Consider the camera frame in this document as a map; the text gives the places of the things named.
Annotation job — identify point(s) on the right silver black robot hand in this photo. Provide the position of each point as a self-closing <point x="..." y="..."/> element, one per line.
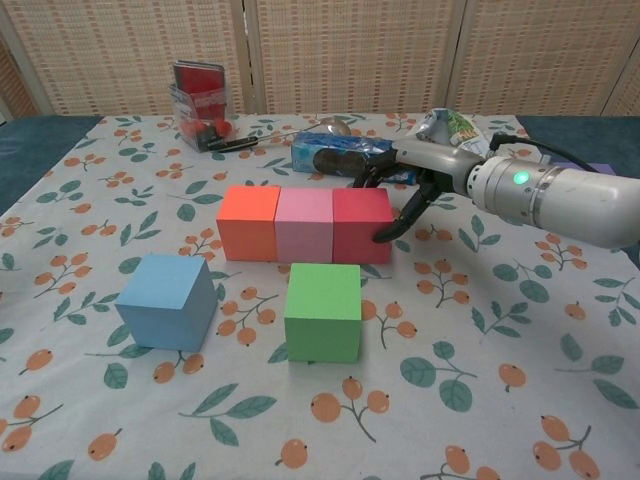
<point x="440" y="162"/>

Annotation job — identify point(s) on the red foam cube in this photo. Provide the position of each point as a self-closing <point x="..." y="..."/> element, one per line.
<point x="360" y="225"/>

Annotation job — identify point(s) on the pink foam cube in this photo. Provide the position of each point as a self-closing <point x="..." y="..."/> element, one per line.
<point x="305" y="230"/>

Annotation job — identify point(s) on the purple foam cube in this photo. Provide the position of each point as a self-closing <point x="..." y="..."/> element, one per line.
<point x="597" y="169"/>

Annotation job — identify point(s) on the green foam cube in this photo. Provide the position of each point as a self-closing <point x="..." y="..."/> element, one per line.
<point x="322" y="315"/>

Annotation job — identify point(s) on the orange foam cube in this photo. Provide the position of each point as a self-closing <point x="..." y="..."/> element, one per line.
<point x="247" y="225"/>

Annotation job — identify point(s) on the light blue foam cube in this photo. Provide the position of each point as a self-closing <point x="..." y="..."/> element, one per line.
<point x="160" y="305"/>

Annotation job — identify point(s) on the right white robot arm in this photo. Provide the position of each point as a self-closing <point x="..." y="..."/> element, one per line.
<point x="565" y="205"/>

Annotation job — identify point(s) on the crumpled white green snack bag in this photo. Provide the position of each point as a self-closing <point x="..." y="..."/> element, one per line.
<point x="450" y="127"/>

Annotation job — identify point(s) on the blue cookie box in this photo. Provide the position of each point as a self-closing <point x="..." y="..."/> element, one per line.
<point x="330" y="157"/>

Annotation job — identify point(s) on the bamboo folding screen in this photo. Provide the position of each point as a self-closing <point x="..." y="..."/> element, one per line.
<point x="325" y="50"/>

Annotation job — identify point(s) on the clear box with red contents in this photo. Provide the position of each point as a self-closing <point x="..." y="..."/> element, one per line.
<point x="200" y="100"/>

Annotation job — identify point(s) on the floral print tablecloth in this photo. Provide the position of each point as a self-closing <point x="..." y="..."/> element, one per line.
<point x="150" y="200"/>

